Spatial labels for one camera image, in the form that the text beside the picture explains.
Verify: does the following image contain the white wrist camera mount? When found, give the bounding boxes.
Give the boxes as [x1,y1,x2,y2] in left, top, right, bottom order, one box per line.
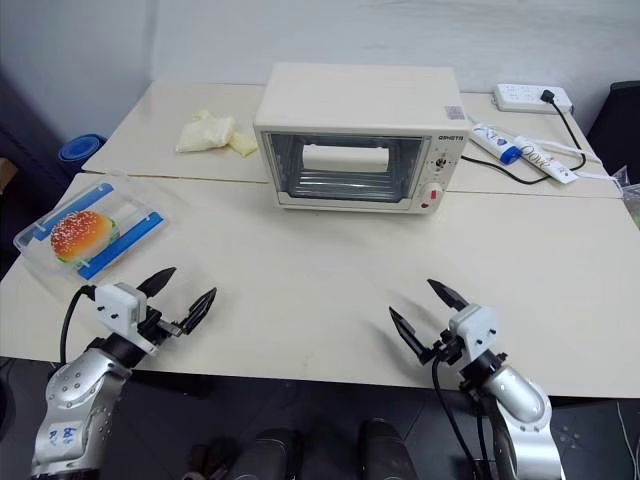
[447,303,500,362]
[93,282,148,352]

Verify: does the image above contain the glass oven door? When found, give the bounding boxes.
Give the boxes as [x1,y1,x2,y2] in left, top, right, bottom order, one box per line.
[259,130,426,204]

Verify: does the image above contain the small pale yellow plastic packet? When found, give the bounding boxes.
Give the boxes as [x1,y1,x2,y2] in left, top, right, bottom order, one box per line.
[228,129,260,159]

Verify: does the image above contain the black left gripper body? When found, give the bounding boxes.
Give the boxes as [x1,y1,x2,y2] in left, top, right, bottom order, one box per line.
[136,307,184,351]

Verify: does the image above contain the cream toaster oven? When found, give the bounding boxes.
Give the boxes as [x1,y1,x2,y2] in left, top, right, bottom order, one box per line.
[252,61,469,215]

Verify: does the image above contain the large pale yellow plastic packet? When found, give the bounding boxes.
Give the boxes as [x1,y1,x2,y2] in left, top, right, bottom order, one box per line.
[174,115,237,154]

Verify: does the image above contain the black box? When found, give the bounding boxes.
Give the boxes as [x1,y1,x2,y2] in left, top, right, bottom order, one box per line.
[586,80,640,174]

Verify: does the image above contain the black power cable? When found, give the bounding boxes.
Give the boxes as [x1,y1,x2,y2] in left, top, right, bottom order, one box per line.
[459,99,588,186]

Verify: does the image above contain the clear crinkled plastic bag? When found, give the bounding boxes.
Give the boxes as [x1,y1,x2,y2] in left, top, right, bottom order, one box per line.
[609,166,640,227]

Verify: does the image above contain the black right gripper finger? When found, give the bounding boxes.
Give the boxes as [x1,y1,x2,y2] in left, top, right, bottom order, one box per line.
[388,305,433,365]
[426,277,470,314]

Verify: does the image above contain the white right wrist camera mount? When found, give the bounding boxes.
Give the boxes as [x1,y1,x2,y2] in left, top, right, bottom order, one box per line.
[447,303,500,362]

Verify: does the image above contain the blue round roll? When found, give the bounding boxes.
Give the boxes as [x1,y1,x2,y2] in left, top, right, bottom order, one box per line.
[56,133,109,163]

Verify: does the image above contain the toy hamburger with sesame bun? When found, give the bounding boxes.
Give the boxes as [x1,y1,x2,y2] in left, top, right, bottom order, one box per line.
[49,210,121,264]

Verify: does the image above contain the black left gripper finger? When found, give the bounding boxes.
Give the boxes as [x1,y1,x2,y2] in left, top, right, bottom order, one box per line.
[137,267,178,297]
[179,286,218,336]

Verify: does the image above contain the white power strip cord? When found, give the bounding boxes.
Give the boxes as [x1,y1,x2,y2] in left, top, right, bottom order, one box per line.
[542,141,612,179]

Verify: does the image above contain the clear plastic box blue strips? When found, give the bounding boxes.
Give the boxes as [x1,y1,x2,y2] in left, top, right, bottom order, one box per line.
[12,178,170,282]

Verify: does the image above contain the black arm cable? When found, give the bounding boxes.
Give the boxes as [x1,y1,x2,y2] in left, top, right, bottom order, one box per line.
[59,284,97,366]
[430,349,494,480]

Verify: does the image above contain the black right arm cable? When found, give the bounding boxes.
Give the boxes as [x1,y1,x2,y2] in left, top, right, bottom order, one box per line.
[430,349,494,480]

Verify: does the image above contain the white power strip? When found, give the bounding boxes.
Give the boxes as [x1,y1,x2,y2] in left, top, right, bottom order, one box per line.
[491,82,575,116]

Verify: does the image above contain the white tube with blue cap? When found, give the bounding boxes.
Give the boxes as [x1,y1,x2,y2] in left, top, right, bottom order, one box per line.
[469,122,522,165]

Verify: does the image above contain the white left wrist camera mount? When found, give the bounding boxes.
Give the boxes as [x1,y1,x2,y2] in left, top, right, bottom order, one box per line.
[93,282,148,352]

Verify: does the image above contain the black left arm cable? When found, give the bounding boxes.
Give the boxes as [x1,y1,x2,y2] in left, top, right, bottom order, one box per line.
[59,284,97,366]

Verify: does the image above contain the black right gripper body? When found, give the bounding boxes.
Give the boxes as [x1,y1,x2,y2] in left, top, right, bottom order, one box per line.
[423,328,467,367]

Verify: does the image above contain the white Dove tube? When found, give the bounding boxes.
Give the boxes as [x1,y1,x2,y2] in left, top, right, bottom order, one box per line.
[514,135,580,186]

